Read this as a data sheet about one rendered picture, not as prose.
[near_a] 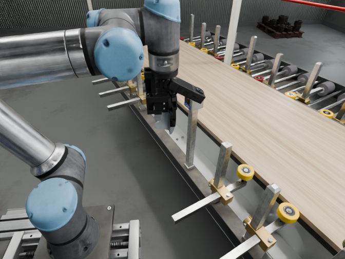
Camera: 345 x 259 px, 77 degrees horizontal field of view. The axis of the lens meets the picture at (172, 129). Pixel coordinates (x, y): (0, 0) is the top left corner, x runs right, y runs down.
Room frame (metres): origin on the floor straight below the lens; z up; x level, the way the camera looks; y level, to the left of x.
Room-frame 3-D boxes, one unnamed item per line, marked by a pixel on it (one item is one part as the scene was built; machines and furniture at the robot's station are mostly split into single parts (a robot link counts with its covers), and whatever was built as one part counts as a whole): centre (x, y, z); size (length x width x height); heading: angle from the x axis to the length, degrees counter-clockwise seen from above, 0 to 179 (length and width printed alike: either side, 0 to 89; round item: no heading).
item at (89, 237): (0.31, 0.31, 1.09); 0.15 x 0.15 x 0.10
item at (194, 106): (0.90, -0.10, 1.18); 0.07 x 0.07 x 0.08; 29
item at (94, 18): (0.48, 0.12, 1.61); 0.11 x 0.11 x 0.08; 13
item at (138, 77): (1.54, 0.26, 0.87); 0.04 x 0.04 x 0.48; 29
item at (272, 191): (0.45, -0.35, 0.87); 0.04 x 0.04 x 0.48; 29
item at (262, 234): (0.43, -0.37, 0.82); 0.14 x 0.06 x 0.05; 29
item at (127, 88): (1.69, 0.42, 0.81); 0.44 x 0.03 x 0.04; 119
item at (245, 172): (0.70, -0.36, 0.85); 0.08 x 0.08 x 0.11
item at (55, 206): (0.32, 0.31, 1.20); 0.13 x 0.12 x 0.14; 13
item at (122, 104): (1.47, 0.30, 0.82); 0.44 x 0.03 x 0.04; 119
